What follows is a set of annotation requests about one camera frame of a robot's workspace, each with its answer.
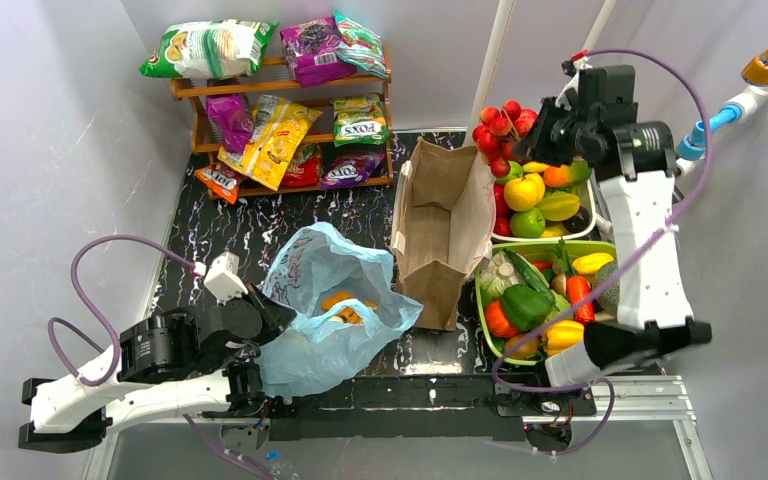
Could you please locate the red cherry bunch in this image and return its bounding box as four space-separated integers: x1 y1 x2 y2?
472 99 538 170

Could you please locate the light blue plastic grocery bag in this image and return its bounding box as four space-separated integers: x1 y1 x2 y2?
257 222 423 398

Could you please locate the orange food piece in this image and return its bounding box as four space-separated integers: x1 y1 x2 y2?
319 291 380 326

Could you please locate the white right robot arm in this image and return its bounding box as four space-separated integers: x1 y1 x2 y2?
515 65 712 389

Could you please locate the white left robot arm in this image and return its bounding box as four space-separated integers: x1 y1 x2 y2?
17 285 296 454

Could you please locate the brown paper bag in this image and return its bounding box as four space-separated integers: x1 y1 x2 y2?
391 139 496 331

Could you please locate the orange snack bag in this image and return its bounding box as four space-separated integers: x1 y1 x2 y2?
194 162 244 204

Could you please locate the purple Fox's candy bag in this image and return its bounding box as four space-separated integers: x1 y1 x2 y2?
320 150 386 190

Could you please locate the green Fox's candy bag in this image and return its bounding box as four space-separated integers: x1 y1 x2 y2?
331 93 390 147

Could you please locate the yellow snack bag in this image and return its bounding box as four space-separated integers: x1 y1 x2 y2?
217 95 322 191

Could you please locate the green red snack bag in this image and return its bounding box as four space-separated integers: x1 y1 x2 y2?
333 10 389 79

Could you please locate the purple snack bag middle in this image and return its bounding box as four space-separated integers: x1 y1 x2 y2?
206 93 254 153

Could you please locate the purple snack bag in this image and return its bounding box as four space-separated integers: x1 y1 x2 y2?
206 93 254 153
280 16 358 88

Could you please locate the purple snack bag top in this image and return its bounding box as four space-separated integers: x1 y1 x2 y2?
280 16 358 88

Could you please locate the green white chips bag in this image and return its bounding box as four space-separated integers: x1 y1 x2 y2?
139 19 276 80

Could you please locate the mango orange green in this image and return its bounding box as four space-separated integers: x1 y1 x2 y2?
543 160 592 188

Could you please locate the yellow green starfruit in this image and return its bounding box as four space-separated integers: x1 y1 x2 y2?
536 192 581 222

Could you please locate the white fruit basket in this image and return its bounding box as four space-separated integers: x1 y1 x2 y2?
492 183 595 242

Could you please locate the lime green apple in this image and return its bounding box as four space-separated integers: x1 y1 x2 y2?
509 208 546 239

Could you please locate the white pipe left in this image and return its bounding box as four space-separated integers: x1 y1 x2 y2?
463 0 516 146

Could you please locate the white pipe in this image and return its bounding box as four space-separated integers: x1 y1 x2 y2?
582 0 617 51
463 0 516 146

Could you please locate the white pipe right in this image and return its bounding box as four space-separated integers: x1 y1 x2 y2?
582 0 617 51

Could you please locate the white garlic cabbage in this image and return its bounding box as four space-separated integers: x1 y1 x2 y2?
477 251 523 304

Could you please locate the red carrot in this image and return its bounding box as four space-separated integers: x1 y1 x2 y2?
566 275 595 324

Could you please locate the green vegetable basket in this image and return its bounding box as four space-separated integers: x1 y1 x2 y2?
475 240 616 368

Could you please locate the pipe with blue orange fittings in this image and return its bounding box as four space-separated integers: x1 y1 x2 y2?
676 47 768 175

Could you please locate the green bell pepper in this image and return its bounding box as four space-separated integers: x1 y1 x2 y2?
499 284 555 331

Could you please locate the orange tomato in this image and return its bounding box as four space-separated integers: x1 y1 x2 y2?
484 300 520 340

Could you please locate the wooden snack shelf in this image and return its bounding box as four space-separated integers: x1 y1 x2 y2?
170 44 396 199

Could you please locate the yellow bell pepper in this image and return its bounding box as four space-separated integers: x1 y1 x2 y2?
542 320 584 357

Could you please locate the brown kiwi potato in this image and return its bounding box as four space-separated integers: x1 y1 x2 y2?
503 334 540 360

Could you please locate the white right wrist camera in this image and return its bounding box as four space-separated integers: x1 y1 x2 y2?
555 51 590 110

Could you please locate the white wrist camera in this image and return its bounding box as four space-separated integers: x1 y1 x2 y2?
555 51 590 110
192 251 249 305

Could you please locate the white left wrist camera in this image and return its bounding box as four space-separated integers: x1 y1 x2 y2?
192 251 249 305

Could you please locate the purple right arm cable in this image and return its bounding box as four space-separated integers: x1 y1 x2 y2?
489 48 717 458

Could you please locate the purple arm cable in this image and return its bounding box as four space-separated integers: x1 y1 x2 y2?
489 48 717 458
47 234 208 389

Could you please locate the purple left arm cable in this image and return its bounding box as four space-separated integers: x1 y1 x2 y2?
47 234 208 389

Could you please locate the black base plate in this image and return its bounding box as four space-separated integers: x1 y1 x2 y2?
251 374 558 444

